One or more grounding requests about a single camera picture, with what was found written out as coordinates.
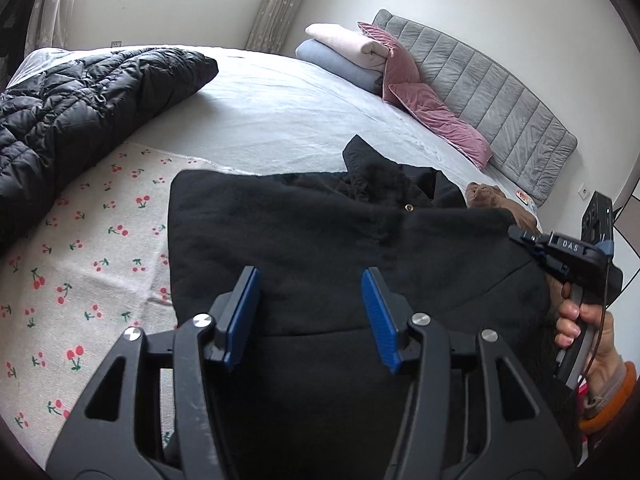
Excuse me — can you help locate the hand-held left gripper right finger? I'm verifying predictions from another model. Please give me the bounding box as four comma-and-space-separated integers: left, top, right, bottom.
361, 267, 576, 480

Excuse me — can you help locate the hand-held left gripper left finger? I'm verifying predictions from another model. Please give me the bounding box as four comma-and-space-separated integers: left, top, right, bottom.
47, 266, 261, 480

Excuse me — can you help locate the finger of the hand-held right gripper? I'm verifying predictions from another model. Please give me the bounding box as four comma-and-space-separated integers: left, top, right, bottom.
507, 225, 556, 263

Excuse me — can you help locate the black coat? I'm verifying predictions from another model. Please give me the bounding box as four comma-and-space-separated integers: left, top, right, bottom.
167, 135, 581, 480

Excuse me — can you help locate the person's right forearm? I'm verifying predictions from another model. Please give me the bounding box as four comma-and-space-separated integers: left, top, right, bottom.
575, 355, 640, 437

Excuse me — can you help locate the person's right hand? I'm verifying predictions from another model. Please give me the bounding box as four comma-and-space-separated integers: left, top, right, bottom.
555, 300, 623, 392

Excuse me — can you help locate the brown garment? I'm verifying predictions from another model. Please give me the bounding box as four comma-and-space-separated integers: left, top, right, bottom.
465, 182, 539, 234

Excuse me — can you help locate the pink velvet pillow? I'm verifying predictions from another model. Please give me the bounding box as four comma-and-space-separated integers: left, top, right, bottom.
357, 21, 422, 107
389, 84, 494, 171

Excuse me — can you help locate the grey padded headboard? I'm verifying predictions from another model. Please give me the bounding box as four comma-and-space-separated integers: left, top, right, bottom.
372, 8, 579, 207

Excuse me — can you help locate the cherry print bed sheet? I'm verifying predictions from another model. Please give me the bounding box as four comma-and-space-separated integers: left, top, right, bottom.
0, 142, 253, 461

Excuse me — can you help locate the bed with white sheet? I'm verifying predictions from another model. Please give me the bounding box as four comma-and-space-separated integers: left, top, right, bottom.
10, 47, 545, 211

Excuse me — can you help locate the folded pale blue blanket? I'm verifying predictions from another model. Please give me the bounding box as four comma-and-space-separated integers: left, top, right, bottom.
295, 40, 387, 96

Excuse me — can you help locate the black puffer jacket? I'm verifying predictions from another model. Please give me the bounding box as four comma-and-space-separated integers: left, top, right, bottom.
0, 47, 220, 252

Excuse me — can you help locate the folded white blanket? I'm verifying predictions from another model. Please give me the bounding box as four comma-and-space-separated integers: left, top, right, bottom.
305, 23, 392, 69

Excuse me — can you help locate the patterned grey curtain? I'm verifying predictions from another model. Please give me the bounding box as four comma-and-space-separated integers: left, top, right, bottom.
247, 0, 322, 57

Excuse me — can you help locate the sheer white curtain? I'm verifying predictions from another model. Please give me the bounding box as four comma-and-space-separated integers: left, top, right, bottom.
25, 0, 85, 54

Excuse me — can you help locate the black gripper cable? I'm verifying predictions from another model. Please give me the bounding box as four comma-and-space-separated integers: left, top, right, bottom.
581, 259, 610, 387

